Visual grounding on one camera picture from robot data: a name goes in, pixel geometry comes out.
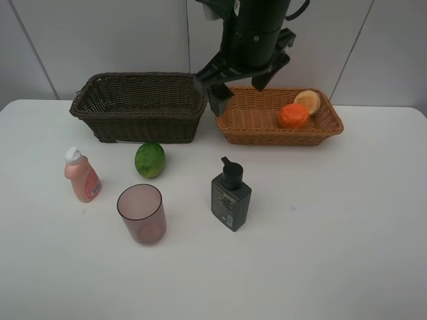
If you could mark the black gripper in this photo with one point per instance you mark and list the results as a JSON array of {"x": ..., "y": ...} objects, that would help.
[{"x": 241, "y": 56}]

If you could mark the orange tangerine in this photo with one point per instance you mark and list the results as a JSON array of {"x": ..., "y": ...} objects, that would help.
[{"x": 294, "y": 116}]

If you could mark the red yellow half peach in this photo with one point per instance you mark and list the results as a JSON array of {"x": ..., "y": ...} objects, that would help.
[{"x": 310, "y": 100}]

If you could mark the dark green pump bottle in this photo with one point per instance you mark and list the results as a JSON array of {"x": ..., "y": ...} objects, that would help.
[{"x": 230, "y": 196}]

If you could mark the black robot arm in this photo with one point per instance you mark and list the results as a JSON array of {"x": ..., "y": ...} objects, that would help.
[{"x": 256, "y": 17}]

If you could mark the orange wicker basket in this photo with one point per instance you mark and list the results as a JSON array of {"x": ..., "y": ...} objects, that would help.
[{"x": 251, "y": 118}]

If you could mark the green lime fruit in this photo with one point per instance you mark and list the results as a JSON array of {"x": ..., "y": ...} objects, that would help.
[{"x": 150, "y": 160}]

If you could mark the dark brown wicker basket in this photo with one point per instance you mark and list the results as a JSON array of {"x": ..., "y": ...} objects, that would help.
[{"x": 140, "y": 107}]

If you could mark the translucent pink plastic cup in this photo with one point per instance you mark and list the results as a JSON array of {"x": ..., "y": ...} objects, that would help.
[{"x": 141, "y": 208}]

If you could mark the pink bottle white cap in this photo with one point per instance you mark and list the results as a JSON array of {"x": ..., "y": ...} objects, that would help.
[{"x": 84, "y": 180}]

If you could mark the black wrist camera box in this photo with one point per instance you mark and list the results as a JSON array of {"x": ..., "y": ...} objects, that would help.
[{"x": 218, "y": 9}]

